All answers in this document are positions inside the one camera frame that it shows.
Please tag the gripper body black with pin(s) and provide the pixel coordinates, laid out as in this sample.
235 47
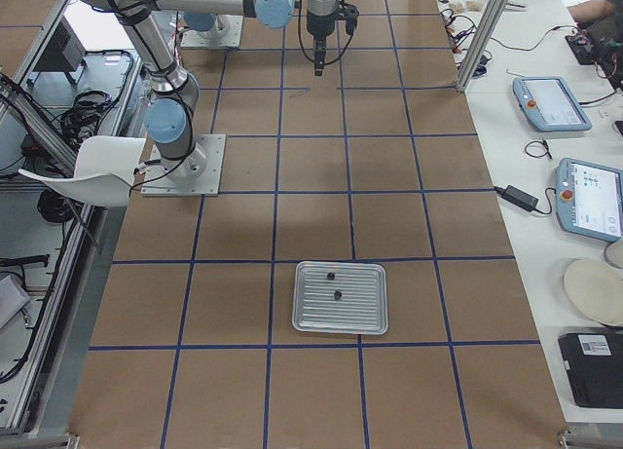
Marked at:
319 24

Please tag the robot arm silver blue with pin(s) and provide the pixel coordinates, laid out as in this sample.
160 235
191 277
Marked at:
322 15
169 118

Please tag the person forearm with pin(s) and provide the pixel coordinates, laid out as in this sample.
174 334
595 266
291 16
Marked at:
591 10

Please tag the silver metal tray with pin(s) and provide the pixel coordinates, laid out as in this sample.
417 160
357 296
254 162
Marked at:
363 309

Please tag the upper teach pendant tablet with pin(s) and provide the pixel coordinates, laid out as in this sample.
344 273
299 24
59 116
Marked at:
549 105

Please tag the teach pendant tablet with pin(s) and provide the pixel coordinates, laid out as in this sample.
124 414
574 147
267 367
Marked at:
549 105
589 199

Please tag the black power adapter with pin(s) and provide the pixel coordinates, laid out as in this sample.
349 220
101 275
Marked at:
517 197

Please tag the white plastic chair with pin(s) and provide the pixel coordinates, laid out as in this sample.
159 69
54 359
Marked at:
103 171

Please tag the lower teach pendant tablet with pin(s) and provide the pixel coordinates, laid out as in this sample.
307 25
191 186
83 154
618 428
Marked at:
589 199

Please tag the white round plate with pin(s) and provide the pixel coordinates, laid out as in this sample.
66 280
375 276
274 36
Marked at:
595 290

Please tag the black laptop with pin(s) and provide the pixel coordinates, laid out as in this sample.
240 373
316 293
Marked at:
593 363

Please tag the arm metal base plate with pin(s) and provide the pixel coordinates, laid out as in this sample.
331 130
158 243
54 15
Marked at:
224 34
199 174

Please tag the aluminium frame post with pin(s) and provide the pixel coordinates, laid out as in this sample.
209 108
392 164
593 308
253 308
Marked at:
483 34

